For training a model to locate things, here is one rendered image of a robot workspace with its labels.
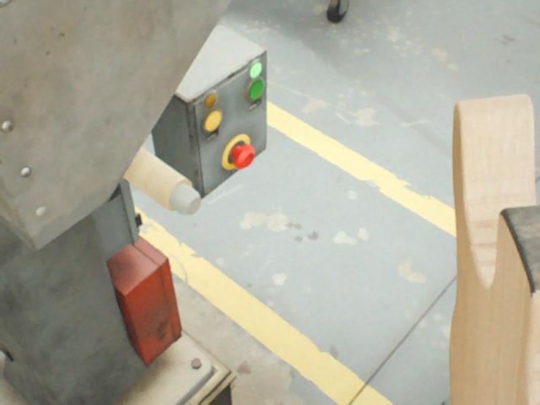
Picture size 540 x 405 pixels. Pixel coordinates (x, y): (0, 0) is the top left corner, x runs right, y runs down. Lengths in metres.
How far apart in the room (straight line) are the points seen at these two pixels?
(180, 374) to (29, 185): 1.23
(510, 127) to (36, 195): 0.28
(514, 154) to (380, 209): 1.81
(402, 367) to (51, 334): 1.03
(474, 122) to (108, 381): 1.19
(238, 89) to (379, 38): 2.08
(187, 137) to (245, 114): 0.11
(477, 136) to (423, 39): 2.59
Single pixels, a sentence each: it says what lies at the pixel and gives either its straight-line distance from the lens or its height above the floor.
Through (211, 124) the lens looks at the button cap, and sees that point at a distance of 0.91.
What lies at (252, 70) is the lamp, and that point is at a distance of 0.93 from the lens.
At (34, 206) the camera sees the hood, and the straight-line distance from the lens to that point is 0.36.
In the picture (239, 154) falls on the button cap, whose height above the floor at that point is 0.99.
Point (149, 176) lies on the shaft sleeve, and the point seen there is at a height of 1.26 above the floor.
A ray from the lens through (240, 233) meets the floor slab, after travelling 2.13.
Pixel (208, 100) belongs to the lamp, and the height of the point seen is 1.11.
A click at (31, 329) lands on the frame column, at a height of 0.69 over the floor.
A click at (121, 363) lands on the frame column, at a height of 0.38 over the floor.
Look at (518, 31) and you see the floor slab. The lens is 3.19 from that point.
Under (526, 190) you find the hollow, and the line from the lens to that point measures 0.44.
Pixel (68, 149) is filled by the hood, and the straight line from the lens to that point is 0.35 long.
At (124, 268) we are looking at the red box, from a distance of 1.32.
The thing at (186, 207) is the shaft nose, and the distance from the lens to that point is 0.55.
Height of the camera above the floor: 1.67
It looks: 49 degrees down
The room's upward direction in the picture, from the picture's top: 1 degrees clockwise
